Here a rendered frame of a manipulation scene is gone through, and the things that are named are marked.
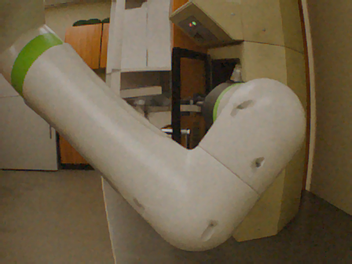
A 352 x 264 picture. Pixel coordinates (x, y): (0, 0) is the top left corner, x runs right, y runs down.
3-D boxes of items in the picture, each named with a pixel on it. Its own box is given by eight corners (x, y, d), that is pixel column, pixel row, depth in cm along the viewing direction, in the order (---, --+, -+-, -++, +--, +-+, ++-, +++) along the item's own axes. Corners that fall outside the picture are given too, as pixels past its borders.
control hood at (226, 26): (207, 46, 119) (206, 16, 118) (243, 41, 88) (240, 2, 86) (166, 45, 117) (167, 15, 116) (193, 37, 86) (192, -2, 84)
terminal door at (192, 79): (206, 193, 124) (206, 53, 118) (175, 226, 95) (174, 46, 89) (203, 193, 124) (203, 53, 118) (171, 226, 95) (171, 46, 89)
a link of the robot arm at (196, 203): (55, 33, 54) (83, 56, 65) (12, 94, 54) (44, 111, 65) (261, 195, 42) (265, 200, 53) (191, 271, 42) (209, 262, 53)
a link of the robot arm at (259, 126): (331, 122, 45) (276, 59, 43) (276, 207, 45) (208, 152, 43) (290, 111, 59) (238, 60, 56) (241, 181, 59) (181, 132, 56)
